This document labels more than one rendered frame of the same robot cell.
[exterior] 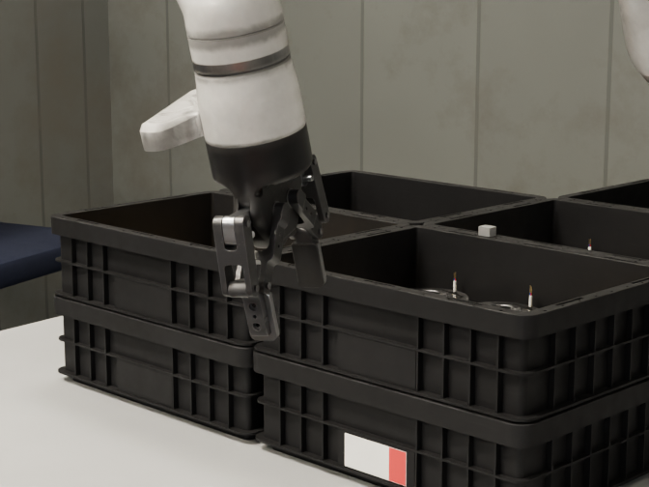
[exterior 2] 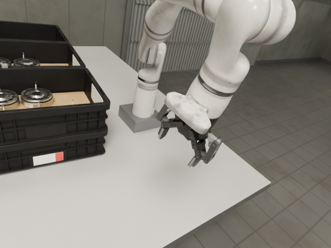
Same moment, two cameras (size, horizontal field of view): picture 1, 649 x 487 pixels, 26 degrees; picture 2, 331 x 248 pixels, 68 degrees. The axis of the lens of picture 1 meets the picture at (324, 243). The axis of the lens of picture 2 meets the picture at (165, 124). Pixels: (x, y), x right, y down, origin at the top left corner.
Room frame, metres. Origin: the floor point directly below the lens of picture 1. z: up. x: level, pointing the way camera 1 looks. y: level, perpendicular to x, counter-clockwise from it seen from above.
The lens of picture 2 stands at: (1.03, 0.47, 1.34)
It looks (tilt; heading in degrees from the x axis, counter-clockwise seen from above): 32 degrees down; 278
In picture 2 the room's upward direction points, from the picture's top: 14 degrees clockwise
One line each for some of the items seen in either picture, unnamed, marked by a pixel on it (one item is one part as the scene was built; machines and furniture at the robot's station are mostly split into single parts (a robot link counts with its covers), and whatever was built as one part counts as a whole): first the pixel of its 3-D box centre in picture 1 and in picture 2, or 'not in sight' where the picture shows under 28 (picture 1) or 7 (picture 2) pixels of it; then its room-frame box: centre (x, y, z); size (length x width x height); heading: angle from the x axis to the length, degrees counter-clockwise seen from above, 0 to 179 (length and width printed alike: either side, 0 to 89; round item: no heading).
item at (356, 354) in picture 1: (462, 317); (39, 102); (1.55, -0.16, 0.87); 0.40 x 0.30 x 0.11; 45
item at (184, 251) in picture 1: (227, 228); not in sight; (1.83, 0.13, 0.92); 0.40 x 0.30 x 0.02; 45
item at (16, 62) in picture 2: not in sight; (26, 62); (1.81, -0.41, 0.86); 0.10 x 0.10 x 0.01
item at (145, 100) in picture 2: not in sight; (145, 96); (1.27, -0.47, 0.84); 0.09 x 0.09 x 0.17; 55
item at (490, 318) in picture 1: (463, 273); (38, 88); (1.55, -0.16, 0.92); 0.40 x 0.30 x 0.02; 45
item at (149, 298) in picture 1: (227, 266); not in sight; (1.83, 0.13, 0.87); 0.40 x 0.30 x 0.11; 45
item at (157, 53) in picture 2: not in sight; (151, 62); (1.27, -0.48, 1.00); 0.09 x 0.09 x 0.17; 19
